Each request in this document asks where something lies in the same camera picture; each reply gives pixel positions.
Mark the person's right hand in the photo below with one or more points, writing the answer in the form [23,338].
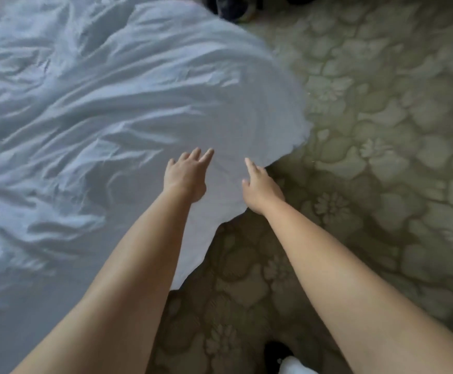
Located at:
[261,190]

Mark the person's left hand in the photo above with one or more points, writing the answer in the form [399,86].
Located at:
[186,179]

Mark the white duvet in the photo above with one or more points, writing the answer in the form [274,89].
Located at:
[94,113]

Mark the person's right forearm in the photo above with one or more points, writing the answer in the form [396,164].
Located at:
[374,300]

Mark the person's left forearm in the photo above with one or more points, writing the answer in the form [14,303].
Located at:
[109,300]

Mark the person's black right shoe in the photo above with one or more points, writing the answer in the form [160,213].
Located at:
[277,354]

